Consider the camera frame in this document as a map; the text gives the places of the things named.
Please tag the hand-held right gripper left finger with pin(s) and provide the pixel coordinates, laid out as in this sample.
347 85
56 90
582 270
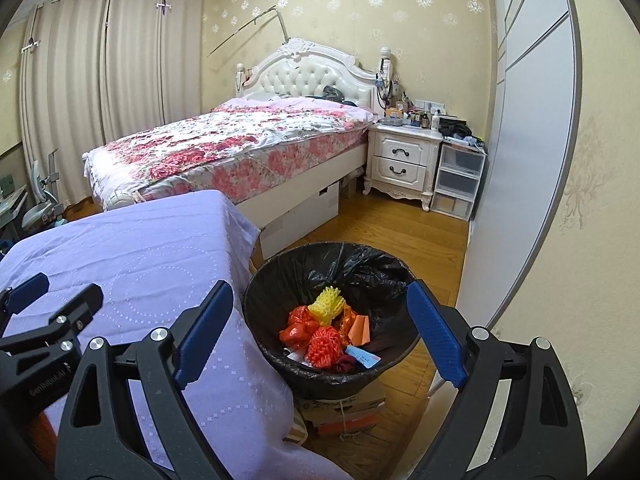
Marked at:
200 342

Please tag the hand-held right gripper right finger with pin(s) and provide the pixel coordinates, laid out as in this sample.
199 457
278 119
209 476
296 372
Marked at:
435 340

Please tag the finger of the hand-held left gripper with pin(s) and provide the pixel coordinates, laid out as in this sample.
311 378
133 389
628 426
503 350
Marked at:
55 332
25 292

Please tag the teal white toothpaste tube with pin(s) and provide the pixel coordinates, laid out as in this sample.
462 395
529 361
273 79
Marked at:
365 357

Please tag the orange paper piece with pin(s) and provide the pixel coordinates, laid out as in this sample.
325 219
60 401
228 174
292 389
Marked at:
359 330

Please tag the dark red cloth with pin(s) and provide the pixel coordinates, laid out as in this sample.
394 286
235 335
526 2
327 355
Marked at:
345 364

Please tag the red plastic bag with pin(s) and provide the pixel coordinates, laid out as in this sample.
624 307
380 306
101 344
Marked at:
297 332

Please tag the black-lined trash bin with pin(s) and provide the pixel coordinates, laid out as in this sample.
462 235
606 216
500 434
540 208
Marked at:
360 270

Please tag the red foam fruit net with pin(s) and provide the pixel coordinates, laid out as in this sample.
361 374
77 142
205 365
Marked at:
325 347

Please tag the yellow foam fruit net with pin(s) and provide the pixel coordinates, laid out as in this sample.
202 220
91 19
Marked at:
327 305

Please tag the orange fuzzy cloth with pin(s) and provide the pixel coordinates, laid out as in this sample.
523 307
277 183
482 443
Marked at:
50 435

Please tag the grey desk chair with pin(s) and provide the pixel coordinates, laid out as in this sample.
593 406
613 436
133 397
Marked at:
37 210

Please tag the cluttered study desk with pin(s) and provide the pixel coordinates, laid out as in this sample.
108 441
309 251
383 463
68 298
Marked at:
10 200

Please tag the brown tied cardboard box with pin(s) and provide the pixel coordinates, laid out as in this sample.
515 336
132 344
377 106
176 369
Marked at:
350 402

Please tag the orange striped shoebox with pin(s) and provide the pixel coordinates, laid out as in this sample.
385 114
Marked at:
345 427

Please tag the white storage box under bed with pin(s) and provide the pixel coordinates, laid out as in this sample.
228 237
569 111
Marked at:
300 220

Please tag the clear plastic drawer unit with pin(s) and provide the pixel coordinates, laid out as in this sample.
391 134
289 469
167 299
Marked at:
457 180

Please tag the white nightstand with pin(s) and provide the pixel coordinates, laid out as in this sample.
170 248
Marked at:
400 157

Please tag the beige curtain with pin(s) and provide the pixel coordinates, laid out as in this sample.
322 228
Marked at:
150 60
65 100

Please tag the floral quilt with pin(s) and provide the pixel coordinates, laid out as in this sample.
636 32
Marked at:
225 145

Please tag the dark clothes pile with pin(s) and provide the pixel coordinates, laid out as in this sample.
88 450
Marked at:
457 130

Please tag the clutter of small bottles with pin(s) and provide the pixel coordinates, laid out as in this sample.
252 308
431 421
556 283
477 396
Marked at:
410 117

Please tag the white sliding wardrobe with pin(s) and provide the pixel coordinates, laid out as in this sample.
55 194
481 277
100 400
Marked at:
525 135

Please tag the white tufted bed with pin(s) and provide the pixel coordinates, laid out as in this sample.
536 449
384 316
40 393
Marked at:
300 72

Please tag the thin metal pole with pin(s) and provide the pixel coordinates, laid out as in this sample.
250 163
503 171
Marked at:
250 25

